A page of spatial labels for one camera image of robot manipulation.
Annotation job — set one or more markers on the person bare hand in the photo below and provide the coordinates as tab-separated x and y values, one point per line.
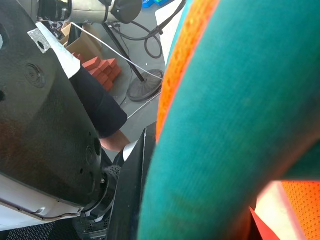
115	142

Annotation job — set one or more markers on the orange and teal backpack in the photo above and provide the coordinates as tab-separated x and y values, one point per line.
225	105

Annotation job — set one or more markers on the brown cardboard box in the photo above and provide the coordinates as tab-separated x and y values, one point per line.
83	46

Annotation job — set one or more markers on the black flat panel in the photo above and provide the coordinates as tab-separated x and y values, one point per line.
130	190

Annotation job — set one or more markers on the red foam block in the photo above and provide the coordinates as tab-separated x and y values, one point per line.
92	63
108	84
109	63

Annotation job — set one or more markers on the black stand with round base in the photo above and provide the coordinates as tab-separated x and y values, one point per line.
145	87

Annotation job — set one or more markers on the blue plastic bin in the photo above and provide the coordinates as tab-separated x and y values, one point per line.
160	3

